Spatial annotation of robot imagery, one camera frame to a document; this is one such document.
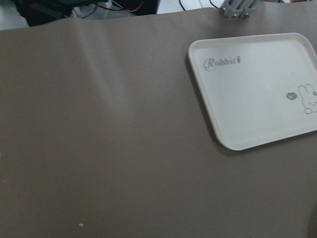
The white rabbit tray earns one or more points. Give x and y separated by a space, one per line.
257 89

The brown table mat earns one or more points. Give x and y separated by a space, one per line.
103 134

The grey metal bracket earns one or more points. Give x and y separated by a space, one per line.
238 8

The black device with wires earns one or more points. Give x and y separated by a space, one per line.
38 12

